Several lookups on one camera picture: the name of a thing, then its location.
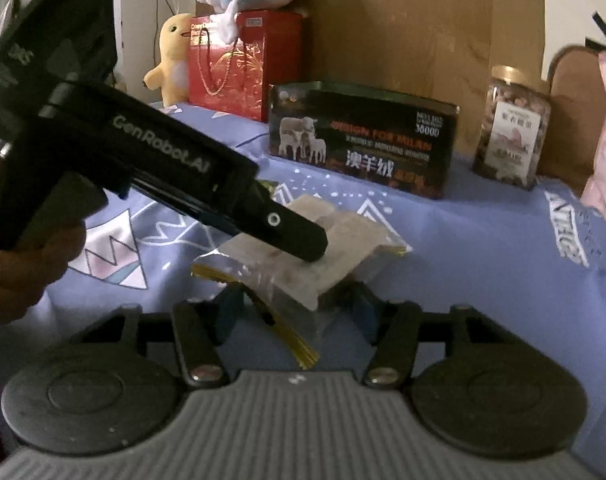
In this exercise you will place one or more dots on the red gift bag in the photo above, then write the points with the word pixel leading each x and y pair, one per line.
pixel 243 65

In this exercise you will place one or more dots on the black tin box sheep print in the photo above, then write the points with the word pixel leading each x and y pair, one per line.
pixel 363 140

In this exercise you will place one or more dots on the clear jar with gold lid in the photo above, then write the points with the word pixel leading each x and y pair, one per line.
pixel 513 125

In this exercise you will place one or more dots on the yellow plush toy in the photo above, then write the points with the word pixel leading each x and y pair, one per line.
pixel 170 55

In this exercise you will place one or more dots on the brown rounded panel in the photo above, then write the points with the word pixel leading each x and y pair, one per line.
pixel 573 120

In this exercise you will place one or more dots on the clear gold-edged biscuit packet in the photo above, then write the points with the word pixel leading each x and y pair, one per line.
pixel 333 255

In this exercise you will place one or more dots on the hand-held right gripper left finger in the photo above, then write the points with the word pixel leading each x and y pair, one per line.
pixel 228 317

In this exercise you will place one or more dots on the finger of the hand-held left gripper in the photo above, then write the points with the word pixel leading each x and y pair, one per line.
pixel 293 235

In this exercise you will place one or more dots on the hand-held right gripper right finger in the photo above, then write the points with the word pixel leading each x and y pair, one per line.
pixel 365 317

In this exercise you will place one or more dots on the brown cardboard panel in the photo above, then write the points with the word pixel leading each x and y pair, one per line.
pixel 408 25

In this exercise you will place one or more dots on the person's left hand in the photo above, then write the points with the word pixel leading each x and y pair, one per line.
pixel 23 280

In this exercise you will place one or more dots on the blue printed bedsheet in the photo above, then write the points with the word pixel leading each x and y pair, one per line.
pixel 483 260

